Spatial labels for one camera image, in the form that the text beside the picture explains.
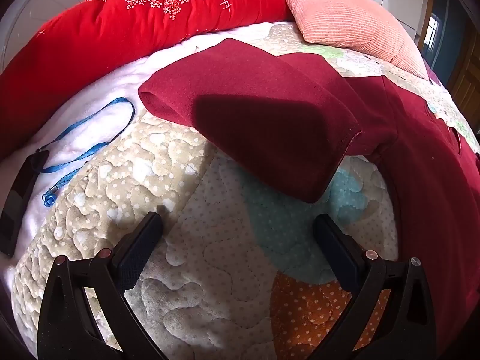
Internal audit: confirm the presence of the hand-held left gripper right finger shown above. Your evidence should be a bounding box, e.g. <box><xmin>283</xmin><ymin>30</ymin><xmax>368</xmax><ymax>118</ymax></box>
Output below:
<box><xmin>303</xmin><ymin>214</ymin><xmax>438</xmax><ymax>360</ymax></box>

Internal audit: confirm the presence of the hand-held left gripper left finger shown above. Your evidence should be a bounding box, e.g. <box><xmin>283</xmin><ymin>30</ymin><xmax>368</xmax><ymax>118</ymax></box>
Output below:
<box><xmin>37</xmin><ymin>212</ymin><xmax>169</xmax><ymax>360</ymax></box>

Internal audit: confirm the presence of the dark red shirt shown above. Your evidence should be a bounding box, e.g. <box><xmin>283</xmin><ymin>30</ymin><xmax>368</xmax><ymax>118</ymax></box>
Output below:
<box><xmin>138</xmin><ymin>38</ymin><xmax>480</xmax><ymax>354</ymax></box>

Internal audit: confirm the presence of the patchwork heart bedspread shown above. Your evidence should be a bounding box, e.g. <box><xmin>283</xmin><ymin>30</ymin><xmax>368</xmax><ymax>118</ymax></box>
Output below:
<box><xmin>11</xmin><ymin>22</ymin><xmax>480</xmax><ymax>360</ymax></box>

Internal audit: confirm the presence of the white fleece blanket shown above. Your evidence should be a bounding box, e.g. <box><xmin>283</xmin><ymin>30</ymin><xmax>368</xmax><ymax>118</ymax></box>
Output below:
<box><xmin>0</xmin><ymin>21</ymin><xmax>281</xmax><ymax>308</ymax></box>

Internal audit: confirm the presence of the brown wooden door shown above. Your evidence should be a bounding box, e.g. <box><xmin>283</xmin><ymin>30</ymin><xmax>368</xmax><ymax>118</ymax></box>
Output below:
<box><xmin>446</xmin><ymin>37</ymin><xmax>480</xmax><ymax>115</ymax></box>

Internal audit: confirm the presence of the red floral quilt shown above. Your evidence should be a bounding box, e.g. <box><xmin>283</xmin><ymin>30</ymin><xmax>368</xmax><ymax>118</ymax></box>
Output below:
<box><xmin>0</xmin><ymin>0</ymin><xmax>297</xmax><ymax>162</ymax></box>

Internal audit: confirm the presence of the blue door with window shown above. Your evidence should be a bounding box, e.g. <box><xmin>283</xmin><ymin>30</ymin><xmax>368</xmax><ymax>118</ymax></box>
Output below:
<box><xmin>423</xmin><ymin>4</ymin><xmax>463</xmax><ymax>88</ymax></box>

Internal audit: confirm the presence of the pink ribbed pillow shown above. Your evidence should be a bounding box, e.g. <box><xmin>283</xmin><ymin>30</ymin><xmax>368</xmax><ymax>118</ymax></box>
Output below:
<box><xmin>273</xmin><ymin>0</ymin><xmax>430</xmax><ymax>79</ymax></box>

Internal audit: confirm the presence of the blue lanyard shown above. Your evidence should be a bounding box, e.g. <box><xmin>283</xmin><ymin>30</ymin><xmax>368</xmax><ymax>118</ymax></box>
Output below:
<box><xmin>40</xmin><ymin>97</ymin><xmax>136</xmax><ymax>208</ymax></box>

